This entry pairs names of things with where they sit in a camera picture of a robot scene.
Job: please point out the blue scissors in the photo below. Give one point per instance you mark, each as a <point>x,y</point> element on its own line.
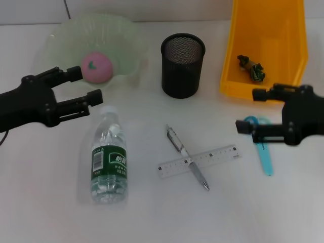
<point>265,162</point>

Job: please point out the green plastic wrapper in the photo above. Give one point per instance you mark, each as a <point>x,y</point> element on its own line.
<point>257,73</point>

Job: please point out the green label water bottle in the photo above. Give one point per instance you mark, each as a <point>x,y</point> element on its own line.
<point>108,157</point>

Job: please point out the pink peach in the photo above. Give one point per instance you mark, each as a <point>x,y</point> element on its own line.
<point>100,69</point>

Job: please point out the black mesh pen holder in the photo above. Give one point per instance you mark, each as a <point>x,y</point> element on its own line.
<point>181,73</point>

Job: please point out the grey white ballpoint pen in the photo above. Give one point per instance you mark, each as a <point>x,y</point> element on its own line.
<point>177,141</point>

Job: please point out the translucent green fruit plate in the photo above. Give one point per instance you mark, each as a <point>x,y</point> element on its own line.
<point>119,38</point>

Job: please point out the transparent plastic ruler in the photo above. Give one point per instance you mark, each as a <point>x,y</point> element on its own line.
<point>220,154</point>

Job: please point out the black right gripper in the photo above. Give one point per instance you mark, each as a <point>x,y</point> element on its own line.
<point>306,114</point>

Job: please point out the yellow plastic bin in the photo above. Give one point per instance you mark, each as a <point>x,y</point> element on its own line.
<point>265,33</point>

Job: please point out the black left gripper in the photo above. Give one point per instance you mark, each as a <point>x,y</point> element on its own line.
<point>25,106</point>

